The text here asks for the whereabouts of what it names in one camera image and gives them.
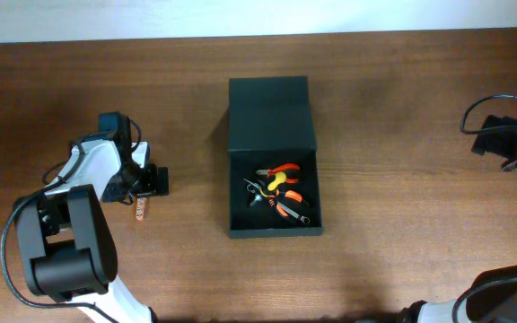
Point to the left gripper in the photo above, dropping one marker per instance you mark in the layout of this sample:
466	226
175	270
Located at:
147	187

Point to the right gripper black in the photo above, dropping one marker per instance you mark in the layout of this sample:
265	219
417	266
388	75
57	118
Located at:
495	144

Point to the yellow black screwdriver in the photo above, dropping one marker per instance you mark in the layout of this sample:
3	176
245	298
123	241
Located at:
272	186

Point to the black box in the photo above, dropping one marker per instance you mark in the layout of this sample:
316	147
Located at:
270	124

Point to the red side cutters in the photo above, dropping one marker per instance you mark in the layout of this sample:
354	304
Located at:
291	170

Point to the orange black pliers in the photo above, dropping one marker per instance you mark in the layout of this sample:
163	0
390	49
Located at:
289	203

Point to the silver wrench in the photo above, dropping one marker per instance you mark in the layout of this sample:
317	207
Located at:
276	201

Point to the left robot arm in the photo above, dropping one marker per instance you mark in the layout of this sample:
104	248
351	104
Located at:
67	250

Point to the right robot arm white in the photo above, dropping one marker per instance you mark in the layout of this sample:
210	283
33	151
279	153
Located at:
492	297

